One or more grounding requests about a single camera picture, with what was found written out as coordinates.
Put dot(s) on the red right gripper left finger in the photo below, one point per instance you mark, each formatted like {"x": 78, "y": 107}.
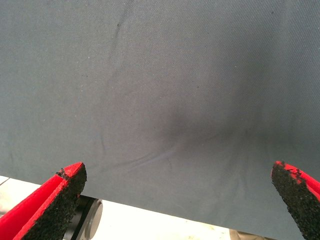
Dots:
{"x": 50, "y": 212}

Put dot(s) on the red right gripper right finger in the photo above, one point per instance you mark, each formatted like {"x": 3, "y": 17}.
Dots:
{"x": 300, "y": 200}

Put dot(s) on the black round column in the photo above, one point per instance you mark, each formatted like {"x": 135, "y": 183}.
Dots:
{"x": 91, "y": 217}

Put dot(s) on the person's leg in khaki trousers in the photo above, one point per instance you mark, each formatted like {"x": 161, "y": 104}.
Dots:
{"x": 243, "y": 236}

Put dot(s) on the dark grey table cloth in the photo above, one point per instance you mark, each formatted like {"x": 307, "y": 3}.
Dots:
{"x": 150, "y": 75}

